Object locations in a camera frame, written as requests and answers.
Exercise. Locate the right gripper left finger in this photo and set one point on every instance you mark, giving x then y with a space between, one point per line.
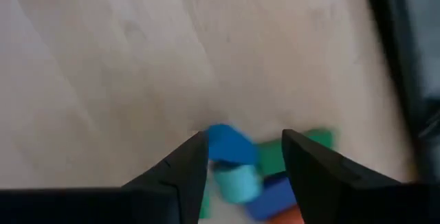
178 176

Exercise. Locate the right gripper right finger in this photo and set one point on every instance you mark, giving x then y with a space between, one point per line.
326 189

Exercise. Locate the red wooden block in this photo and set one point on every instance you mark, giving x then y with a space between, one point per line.
287 217

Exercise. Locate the dark blue long wooden block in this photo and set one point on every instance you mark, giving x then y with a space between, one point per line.
271 198

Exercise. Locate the light teal half-cylinder block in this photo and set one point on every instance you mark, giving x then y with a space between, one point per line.
237 184

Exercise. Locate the blue half-cylinder block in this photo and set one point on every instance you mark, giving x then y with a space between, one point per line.
230 145

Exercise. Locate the green long wooden block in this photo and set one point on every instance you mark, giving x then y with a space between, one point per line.
269 158

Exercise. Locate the black aluminium table frame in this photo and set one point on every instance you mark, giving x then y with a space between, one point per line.
395 62

